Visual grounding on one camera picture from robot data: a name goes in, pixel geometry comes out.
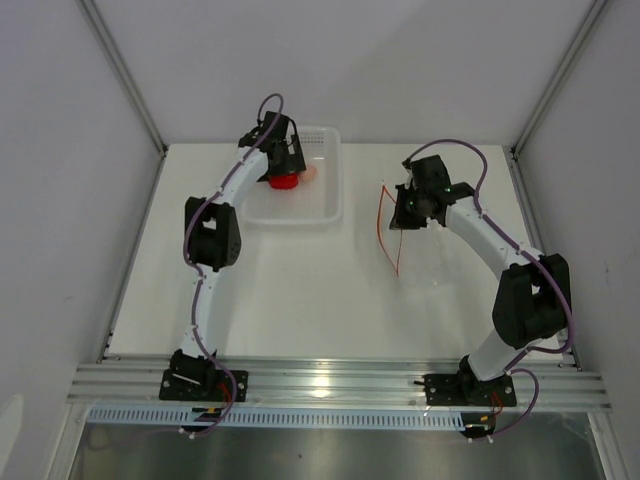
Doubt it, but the left aluminium frame post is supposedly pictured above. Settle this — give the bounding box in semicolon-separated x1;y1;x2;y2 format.
76;0;168;155

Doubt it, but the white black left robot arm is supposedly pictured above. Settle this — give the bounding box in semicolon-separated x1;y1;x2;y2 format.
159;111;306;402

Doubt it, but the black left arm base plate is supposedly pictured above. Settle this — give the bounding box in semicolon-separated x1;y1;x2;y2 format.
158;370;233;403

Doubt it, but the beige egg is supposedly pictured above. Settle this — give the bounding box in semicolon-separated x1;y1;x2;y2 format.
300;165;317;182

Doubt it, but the aluminium frame post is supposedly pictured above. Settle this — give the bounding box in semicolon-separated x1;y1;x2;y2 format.
76;0;168;155
510;0;614;160

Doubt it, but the red bell pepper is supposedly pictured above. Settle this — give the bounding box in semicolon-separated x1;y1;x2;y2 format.
268;173;300;190

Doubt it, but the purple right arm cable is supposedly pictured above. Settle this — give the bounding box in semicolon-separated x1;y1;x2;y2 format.
402;138;574;444

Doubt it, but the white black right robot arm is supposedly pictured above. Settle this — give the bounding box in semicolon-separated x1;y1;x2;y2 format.
389;155;571;406

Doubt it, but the aluminium front rail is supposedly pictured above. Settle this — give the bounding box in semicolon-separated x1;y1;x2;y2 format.
67;357;612;413

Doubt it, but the white slotted cable duct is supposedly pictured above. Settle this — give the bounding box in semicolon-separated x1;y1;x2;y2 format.
87;404;464;431

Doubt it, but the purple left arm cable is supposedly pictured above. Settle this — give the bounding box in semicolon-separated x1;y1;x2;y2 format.
177;93;286;441

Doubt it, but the white perforated plastic basket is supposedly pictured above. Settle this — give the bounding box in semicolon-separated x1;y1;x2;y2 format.
240;126;343;229

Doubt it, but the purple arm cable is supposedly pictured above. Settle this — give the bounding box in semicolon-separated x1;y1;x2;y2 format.
402;138;574;444
177;93;286;441

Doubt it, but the right aluminium frame post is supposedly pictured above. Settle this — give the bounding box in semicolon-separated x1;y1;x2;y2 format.
510;0;614;160

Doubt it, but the clear zip bag red zipper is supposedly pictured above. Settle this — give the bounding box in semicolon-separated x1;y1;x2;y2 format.
369;183;486;291

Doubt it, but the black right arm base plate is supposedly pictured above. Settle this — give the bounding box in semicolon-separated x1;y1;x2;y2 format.
414;373;517;407

